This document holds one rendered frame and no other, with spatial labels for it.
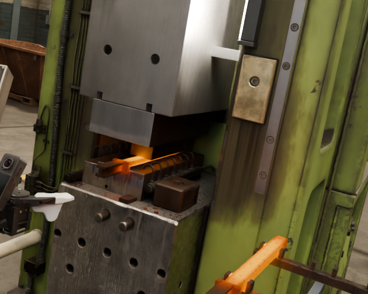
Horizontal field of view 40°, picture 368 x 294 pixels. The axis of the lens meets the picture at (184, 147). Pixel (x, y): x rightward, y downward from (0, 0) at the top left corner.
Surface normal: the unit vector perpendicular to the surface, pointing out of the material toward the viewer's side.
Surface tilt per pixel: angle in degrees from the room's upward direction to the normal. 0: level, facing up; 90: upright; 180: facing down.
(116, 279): 90
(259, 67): 90
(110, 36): 90
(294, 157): 90
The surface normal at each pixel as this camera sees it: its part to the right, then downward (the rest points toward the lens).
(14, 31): 0.80, 0.25
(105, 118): -0.43, 0.11
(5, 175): -0.29, -0.40
